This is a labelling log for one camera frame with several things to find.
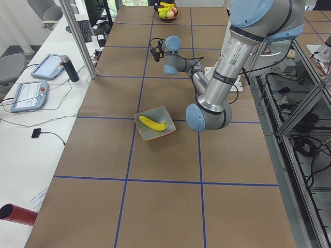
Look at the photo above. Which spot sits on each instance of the grey office chair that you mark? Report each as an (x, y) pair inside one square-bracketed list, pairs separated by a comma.
[(47, 11)]

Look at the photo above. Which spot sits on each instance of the red cylinder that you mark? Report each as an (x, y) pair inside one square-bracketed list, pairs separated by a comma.
[(16, 214)]

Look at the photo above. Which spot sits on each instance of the red yellow apple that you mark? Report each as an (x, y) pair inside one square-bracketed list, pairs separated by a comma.
[(170, 14)]

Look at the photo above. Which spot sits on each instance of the small black puck device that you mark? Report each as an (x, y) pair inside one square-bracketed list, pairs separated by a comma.
[(36, 133)]

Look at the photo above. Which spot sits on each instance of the brown fruit basket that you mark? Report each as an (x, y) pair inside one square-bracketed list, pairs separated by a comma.
[(165, 19)]

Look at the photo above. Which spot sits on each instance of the black keyboard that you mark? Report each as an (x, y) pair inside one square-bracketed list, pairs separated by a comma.
[(85, 30)]

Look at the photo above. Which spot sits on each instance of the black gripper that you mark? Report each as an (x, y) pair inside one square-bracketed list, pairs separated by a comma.
[(160, 49)]

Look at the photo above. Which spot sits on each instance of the aluminium frame post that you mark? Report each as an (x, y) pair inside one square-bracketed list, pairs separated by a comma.
[(74, 27)]

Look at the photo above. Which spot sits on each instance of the black computer monitor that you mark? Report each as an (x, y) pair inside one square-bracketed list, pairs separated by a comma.
[(95, 9)]

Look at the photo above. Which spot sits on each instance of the banana in basket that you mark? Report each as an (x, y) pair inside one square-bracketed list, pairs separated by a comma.
[(163, 9)]

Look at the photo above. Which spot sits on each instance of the teach pendant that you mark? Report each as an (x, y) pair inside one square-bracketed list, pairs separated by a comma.
[(49, 68), (30, 96)]

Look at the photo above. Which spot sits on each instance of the upper teach pendant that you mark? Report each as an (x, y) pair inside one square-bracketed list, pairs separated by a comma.
[(49, 68)]

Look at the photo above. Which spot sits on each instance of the lower teach pendant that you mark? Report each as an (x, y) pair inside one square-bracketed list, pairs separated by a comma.
[(30, 96)]

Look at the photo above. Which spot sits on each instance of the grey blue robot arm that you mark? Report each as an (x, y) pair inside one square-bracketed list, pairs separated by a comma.
[(168, 49), (252, 22)]

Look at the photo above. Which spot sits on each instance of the black water bottle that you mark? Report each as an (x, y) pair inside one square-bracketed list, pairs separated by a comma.
[(69, 68)]

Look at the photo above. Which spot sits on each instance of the grey square plate orange rim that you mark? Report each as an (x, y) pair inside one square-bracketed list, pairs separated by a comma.
[(159, 115)]

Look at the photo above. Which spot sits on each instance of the yellow banana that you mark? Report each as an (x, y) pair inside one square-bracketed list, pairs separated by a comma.
[(152, 124)]

